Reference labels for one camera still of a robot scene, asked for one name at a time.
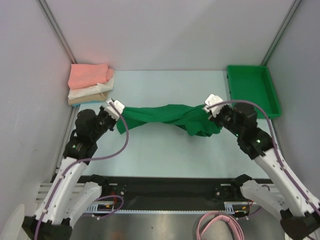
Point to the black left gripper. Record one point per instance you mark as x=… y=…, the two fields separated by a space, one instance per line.
x=103 y=112

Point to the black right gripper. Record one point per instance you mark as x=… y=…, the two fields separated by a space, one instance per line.
x=216 y=117

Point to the green t shirt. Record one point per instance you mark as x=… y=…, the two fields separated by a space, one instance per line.
x=193 y=119

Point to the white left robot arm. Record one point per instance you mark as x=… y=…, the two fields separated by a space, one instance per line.
x=59 y=212

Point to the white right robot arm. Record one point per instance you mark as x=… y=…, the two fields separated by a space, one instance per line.
x=296 y=208

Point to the tan folded t shirt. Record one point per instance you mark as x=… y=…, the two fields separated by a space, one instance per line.
x=99 y=97

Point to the white folded t shirt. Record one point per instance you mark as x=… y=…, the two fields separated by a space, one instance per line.
x=92 y=90

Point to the green plastic tray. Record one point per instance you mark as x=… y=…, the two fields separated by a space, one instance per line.
x=254 y=83

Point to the pink folded t shirt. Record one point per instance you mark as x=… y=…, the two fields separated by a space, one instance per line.
x=87 y=75

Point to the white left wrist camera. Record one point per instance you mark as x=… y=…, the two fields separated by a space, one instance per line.
x=114 y=108

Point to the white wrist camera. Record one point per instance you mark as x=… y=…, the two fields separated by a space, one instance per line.
x=212 y=103
x=114 y=108

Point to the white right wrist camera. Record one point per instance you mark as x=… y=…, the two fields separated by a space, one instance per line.
x=212 y=103

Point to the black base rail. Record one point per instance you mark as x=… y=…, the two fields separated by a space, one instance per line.
x=170 y=194

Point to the aluminium extrusion rail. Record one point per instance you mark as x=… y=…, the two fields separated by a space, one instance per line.
x=45 y=187

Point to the left aluminium frame post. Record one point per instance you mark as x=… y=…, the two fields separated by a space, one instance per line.
x=45 y=8

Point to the aluminium frame post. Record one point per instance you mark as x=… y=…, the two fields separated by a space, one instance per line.
x=45 y=8
x=293 y=9

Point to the right aluminium frame post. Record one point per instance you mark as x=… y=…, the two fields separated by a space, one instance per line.
x=293 y=9

